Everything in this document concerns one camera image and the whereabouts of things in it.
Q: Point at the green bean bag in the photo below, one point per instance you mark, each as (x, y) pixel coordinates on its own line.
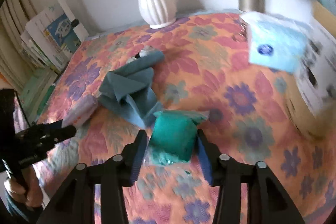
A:
(173, 138)

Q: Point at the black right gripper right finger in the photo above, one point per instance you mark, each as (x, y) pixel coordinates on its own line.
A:
(267, 199)

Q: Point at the brown calligraphy paper box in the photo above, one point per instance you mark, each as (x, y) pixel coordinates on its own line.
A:
(310, 96)

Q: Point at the teal folded cloth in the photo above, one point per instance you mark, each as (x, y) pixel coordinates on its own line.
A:
(127, 91)

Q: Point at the row of standing books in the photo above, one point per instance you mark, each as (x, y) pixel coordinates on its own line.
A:
(26, 45)

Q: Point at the person's left hand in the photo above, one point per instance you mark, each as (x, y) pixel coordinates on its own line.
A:
(32, 196)

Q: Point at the purple wet wipes pack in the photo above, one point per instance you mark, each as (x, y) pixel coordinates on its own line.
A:
(81, 112)

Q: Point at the light blue tissue pack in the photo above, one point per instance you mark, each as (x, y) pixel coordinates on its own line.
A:
(273, 42)

